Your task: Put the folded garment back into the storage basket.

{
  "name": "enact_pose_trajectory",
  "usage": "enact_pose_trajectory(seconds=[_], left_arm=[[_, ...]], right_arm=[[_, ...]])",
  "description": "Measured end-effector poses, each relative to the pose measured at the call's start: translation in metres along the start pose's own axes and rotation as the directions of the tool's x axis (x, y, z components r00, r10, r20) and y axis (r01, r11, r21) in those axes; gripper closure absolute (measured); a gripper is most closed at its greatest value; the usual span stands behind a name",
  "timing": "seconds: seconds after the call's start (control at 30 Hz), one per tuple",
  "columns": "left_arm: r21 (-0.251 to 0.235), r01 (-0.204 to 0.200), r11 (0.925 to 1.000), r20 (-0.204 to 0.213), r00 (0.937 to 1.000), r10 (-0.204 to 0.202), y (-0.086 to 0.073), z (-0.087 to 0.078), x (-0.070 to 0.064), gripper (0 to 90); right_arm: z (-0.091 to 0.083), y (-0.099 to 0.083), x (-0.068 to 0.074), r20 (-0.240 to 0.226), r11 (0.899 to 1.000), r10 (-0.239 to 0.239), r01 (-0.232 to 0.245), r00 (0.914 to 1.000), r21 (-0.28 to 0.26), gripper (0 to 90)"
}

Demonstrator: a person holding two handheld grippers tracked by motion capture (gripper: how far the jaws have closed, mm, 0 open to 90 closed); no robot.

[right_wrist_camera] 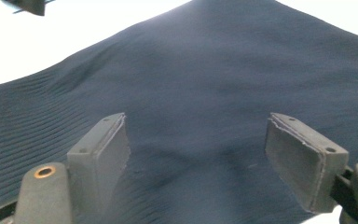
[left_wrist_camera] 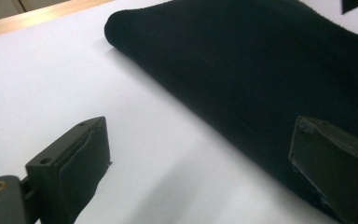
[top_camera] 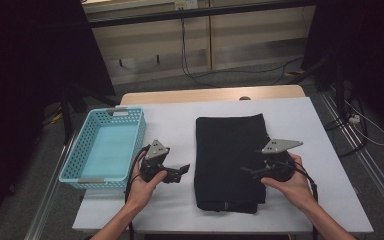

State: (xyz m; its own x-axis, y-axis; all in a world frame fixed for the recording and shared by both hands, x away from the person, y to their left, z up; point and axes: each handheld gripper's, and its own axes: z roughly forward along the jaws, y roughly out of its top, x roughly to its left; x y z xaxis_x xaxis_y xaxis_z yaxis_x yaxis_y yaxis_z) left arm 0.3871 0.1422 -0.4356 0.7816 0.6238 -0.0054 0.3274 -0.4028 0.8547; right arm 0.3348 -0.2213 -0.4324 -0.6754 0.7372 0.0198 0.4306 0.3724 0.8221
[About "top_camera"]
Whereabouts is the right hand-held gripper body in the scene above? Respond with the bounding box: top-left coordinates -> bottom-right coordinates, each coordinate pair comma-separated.
260,138 -> 304,183

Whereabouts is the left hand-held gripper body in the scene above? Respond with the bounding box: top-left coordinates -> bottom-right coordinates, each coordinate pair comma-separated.
139,139 -> 172,184

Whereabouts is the dark knit vest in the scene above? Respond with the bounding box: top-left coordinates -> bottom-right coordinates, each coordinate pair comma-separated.
194,113 -> 272,215

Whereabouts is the light blue plastic basket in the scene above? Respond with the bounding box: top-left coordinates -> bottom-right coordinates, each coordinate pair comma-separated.
58,106 -> 147,191

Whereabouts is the person's right hand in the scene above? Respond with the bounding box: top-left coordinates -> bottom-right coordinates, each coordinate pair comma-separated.
260,152 -> 316,210

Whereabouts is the person's left hand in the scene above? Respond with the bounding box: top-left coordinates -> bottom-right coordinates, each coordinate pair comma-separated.
125,150 -> 169,212

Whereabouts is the wooden table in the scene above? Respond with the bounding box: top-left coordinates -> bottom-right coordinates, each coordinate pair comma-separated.
119,84 -> 307,106

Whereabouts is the black stand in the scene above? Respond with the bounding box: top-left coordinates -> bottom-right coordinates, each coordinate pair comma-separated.
59,84 -> 121,145
288,53 -> 348,122

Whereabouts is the beige panelled cabinet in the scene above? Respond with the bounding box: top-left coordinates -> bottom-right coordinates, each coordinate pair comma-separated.
82,0 -> 316,86

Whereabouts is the black curtain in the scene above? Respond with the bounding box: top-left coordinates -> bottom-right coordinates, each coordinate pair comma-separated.
0,0 -> 116,231
300,0 -> 384,141

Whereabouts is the black horizontal beam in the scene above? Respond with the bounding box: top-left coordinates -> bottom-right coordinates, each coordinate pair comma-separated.
86,0 -> 318,29

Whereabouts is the right hand-held gripper cable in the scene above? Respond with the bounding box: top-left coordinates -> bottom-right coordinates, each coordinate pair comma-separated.
291,162 -> 320,240

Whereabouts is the black floor cable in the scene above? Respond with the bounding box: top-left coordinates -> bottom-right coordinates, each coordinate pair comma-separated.
324,96 -> 370,158

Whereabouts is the aluminium floor rail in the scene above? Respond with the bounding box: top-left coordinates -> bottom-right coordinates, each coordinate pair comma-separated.
318,89 -> 384,218
24,126 -> 82,240

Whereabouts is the white floor cable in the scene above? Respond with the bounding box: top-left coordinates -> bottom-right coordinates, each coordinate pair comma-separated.
343,98 -> 384,147

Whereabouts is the black wall cable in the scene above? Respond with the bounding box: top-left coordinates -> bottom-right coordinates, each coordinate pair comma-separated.
179,8 -> 305,81
181,8 -> 289,89

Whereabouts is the white wall socket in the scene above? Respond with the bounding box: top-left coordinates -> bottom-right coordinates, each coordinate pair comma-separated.
174,0 -> 199,11

